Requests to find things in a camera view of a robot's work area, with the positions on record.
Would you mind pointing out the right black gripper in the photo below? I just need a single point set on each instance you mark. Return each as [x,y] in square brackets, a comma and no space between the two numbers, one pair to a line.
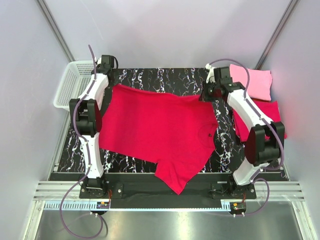
[204,97]

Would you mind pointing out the crimson t shirt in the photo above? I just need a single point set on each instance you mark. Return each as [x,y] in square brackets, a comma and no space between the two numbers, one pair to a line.
[174,132]
[270,109]

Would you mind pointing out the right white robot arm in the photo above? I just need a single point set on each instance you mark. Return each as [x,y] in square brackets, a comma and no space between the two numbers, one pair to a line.
[265,142]

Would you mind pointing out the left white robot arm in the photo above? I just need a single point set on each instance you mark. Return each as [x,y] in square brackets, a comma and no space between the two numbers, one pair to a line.
[86,118]

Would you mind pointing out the white plastic basket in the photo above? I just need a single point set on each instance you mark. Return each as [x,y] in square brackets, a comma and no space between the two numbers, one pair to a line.
[73,83]

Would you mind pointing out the folded pink t shirt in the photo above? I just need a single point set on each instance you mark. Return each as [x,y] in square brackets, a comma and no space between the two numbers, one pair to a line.
[260,81]

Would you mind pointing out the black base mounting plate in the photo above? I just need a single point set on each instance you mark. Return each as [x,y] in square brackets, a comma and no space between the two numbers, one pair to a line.
[146,191]

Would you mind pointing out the aluminium frame rail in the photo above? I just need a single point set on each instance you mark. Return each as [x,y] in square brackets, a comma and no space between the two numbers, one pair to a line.
[278,190]

